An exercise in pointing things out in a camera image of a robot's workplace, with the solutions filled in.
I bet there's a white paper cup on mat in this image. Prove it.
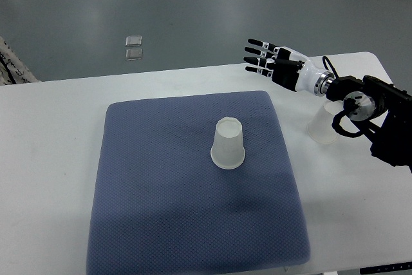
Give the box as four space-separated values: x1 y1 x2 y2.
211 117 245 170

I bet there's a black strip at table edge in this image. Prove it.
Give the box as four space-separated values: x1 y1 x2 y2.
359 262 411 274

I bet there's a black cable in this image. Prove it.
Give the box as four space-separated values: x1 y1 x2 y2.
322 55 340 80

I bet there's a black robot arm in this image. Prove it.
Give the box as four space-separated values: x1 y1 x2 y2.
322 75 411 167

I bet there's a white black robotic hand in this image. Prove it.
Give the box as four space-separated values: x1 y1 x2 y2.
244 39 336 97

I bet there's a blue textured mat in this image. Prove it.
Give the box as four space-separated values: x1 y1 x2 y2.
86 91 310 274

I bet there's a lower metal floor plate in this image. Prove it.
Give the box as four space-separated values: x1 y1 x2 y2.
126 48 143 61

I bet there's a white paper cup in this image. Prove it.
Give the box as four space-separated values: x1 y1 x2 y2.
307 101 342 144
211 117 245 170

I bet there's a patterned cloth at left edge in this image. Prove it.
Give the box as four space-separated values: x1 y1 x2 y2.
1 37 39 86

